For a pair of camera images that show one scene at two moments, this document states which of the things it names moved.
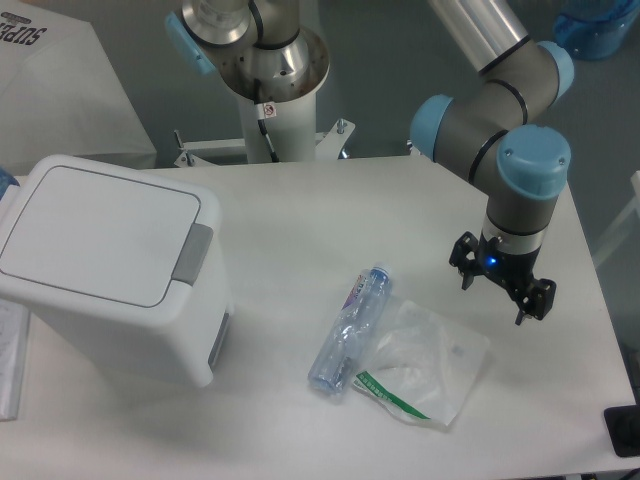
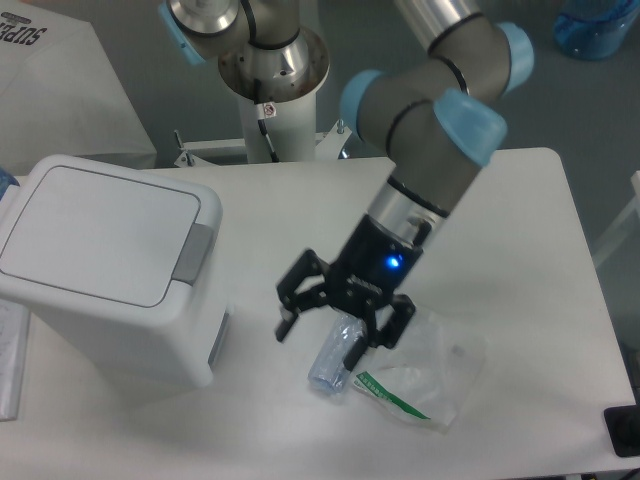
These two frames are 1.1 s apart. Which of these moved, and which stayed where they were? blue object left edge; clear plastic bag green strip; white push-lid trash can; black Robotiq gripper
Moved: black Robotiq gripper
Stayed: clear plastic bag green strip; blue object left edge; white push-lid trash can
